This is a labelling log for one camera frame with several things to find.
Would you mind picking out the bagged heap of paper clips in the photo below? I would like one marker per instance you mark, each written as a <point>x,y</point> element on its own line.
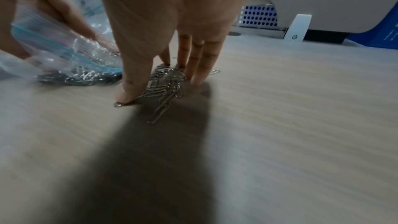
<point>77,78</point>

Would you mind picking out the white upright device with button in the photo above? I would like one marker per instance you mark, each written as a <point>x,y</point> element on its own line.
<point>298,27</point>

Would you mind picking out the single silver paper clip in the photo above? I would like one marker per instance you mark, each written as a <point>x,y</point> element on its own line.
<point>124,103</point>

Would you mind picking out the blue perforated basket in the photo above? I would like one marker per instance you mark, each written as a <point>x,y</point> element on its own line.
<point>259,15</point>

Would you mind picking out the clear zip bag teal seal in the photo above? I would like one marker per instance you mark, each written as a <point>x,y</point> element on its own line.
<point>49,38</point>

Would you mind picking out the person's right hand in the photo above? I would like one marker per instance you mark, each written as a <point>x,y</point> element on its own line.
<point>174,4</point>

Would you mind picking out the pile of silver paper clips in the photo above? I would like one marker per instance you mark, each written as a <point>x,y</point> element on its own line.
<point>166,82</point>

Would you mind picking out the blue box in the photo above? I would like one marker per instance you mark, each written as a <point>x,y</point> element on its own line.
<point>377,32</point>

